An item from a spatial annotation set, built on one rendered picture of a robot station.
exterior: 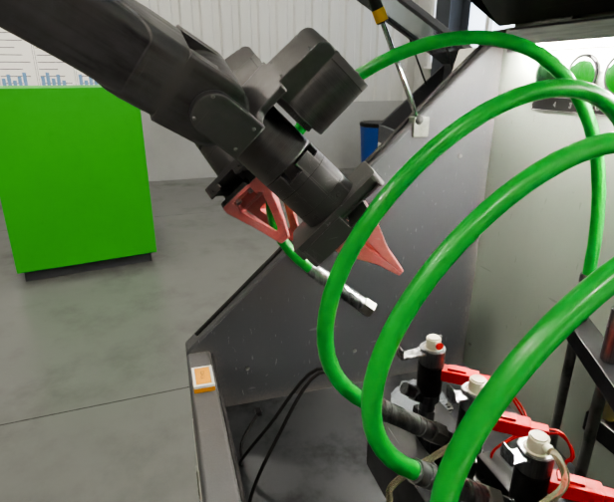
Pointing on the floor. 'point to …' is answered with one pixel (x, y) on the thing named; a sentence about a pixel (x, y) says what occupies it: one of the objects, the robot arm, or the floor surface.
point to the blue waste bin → (369, 137)
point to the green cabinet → (69, 177)
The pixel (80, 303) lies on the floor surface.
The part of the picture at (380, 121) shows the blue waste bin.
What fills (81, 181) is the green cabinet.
